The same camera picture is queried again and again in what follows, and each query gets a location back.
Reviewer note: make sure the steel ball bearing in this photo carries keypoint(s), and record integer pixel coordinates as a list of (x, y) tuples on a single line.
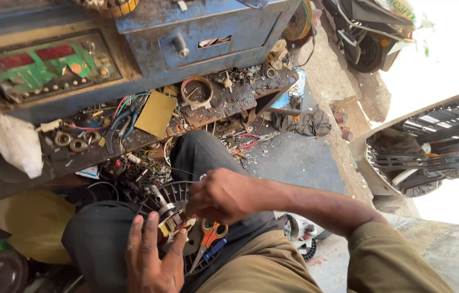
[(63, 138), (92, 136), (78, 145)]

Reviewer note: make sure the white plastic bag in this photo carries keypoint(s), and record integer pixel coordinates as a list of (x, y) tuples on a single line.
[(7, 136)]

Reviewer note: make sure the copper-wound fan motor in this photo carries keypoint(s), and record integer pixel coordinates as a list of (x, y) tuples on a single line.
[(169, 215)]

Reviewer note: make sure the small white fan motor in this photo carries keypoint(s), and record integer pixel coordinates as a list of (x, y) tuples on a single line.
[(299, 234)]

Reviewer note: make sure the blue metal drawer cabinet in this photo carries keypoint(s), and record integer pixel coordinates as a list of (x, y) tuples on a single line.
[(213, 36)]

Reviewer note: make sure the person's left hand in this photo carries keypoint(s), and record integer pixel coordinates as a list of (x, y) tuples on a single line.
[(152, 264)]

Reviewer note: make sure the parked scooter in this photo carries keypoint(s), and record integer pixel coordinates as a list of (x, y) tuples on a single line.
[(369, 30)]

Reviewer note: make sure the green and red test panel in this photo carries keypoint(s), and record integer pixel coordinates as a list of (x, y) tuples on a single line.
[(46, 65)]

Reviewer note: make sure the cluttered wooden workbench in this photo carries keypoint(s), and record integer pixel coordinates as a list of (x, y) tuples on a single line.
[(140, 122)]

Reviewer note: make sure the yellow cardboard sheet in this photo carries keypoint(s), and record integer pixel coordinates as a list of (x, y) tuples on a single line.
[(155, 114)]

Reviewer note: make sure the yellow sack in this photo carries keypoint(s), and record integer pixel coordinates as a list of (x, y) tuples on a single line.
[(36, 226)]

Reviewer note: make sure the dark grey cloth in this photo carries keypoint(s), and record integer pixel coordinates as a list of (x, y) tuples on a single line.
[(303, 123)]

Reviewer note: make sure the black ribbed fan guard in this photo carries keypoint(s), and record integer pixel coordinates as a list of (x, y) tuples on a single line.
[(209, 260)]

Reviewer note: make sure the air cooler housing with grille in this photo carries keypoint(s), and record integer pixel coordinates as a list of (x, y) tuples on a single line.
[(428, 146)]

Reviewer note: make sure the person's right fingers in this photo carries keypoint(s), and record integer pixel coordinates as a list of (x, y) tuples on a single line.
[(193, 199)]

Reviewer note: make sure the person's right hand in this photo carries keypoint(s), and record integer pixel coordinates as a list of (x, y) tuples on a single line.
[(229, 195)]

